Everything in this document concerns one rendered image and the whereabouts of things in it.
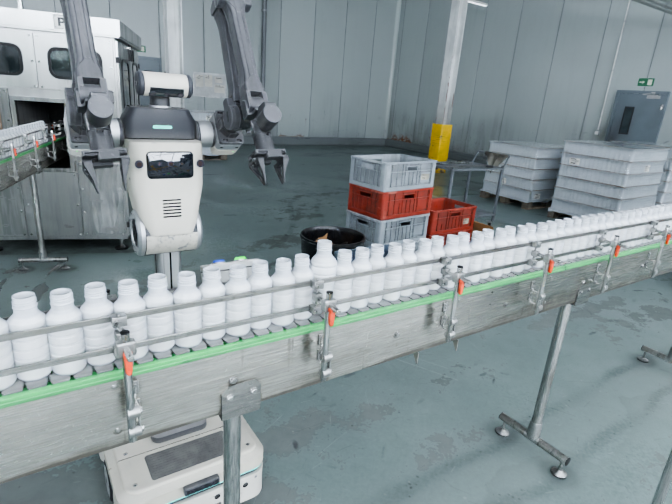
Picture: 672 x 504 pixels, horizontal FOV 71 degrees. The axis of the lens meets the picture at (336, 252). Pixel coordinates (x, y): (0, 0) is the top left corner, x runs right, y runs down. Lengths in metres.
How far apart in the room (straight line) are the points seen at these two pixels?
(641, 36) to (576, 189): 5.04
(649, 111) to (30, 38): 10.53
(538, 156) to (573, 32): 5.10
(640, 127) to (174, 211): 10.83
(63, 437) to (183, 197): 0.83
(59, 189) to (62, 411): 3.84
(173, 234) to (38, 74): 3.23
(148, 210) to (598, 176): 6.75
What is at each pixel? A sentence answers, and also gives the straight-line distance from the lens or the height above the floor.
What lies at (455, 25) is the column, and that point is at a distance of 11.44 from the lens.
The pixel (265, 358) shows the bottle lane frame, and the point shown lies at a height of 0.94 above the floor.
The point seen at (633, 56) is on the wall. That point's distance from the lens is 12.08.
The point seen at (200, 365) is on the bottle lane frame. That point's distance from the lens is 1.10.
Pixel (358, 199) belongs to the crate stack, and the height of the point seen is 0.78.
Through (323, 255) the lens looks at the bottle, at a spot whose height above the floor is 1.17.
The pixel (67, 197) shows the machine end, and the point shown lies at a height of 0.51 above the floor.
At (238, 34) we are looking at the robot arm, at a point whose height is 1.70.
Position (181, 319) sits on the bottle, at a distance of 1.06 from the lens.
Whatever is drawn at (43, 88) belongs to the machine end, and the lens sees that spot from 4.72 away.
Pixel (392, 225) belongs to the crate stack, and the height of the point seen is 0.61.
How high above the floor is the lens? 1.55
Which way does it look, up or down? 18 degrees down
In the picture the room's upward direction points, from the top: 5 degrees clockwise
